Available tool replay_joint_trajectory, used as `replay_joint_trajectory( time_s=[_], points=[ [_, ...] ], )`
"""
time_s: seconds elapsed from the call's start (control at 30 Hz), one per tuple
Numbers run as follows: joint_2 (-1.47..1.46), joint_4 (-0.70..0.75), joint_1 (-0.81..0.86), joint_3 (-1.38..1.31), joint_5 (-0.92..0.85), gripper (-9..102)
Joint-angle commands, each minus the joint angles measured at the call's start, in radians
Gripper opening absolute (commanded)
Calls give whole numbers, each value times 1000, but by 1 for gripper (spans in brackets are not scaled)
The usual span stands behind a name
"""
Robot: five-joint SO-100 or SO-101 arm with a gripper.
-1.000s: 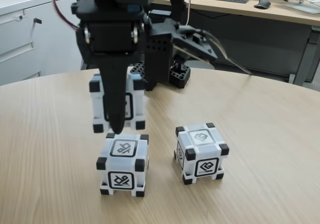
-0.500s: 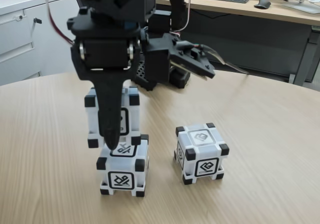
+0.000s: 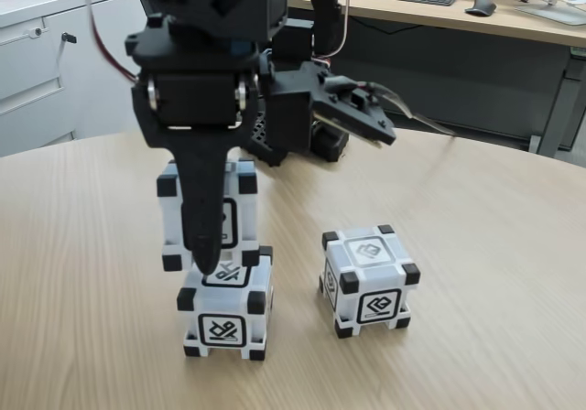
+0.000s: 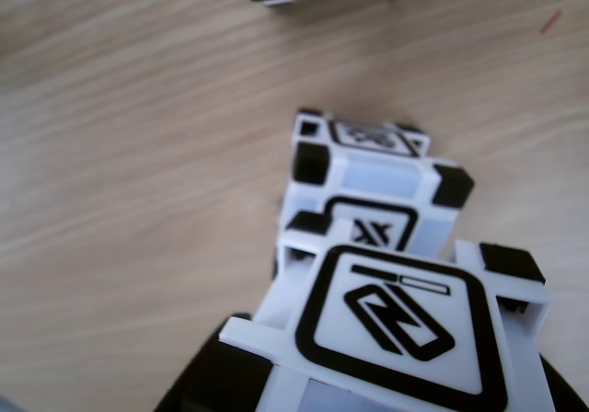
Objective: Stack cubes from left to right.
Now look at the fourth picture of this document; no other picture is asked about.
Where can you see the white cube lightning symbol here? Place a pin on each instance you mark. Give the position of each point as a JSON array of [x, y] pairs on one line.
[[391, 320]]

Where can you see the white cube lamp symbol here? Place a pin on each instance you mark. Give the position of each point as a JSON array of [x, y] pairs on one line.
[[377, 177]]

